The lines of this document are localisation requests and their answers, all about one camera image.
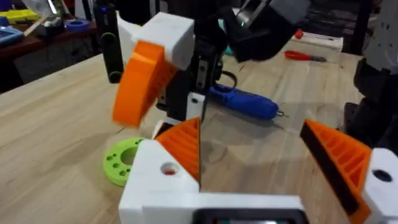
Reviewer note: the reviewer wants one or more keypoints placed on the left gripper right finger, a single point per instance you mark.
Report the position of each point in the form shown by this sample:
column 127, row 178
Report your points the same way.
column 345, row 161

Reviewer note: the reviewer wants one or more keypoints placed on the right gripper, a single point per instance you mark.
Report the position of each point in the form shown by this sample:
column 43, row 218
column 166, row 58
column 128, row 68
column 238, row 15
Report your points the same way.
column 258, row 37

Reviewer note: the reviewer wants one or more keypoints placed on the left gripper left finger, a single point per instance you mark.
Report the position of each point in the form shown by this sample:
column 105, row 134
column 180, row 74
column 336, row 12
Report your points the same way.
column 155, row 183

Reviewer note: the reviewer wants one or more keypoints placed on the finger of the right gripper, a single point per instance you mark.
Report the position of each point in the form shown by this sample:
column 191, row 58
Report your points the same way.
column 178, row 99
column 140, row 81

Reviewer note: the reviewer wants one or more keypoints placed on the blue electric screwdriver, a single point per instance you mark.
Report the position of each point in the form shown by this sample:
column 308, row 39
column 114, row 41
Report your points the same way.
column 245, row 101

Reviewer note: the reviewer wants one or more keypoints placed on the teal box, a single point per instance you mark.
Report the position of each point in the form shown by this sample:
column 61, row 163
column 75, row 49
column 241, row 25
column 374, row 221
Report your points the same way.
column 229, row 50

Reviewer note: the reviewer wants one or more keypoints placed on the green disc with holes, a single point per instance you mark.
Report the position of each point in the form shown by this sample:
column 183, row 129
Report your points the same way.
column 116, row 161

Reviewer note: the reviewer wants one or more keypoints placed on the right wrist upright plate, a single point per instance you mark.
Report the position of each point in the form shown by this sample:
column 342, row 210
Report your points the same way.
column 109, row 46

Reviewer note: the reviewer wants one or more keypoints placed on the white flat box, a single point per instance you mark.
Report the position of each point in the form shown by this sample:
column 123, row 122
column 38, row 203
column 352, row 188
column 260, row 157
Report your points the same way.
column 320, row 42

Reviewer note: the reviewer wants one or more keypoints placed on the blue tape roll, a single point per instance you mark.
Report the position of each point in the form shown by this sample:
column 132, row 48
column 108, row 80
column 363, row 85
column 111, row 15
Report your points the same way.
column 77, row 25

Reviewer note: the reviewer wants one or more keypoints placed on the brown side table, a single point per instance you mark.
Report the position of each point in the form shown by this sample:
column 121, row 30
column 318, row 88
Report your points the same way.
column 31, row 45

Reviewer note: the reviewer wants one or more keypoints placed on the yellow tray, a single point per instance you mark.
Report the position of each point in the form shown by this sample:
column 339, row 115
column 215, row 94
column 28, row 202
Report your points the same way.
column 18, row 15

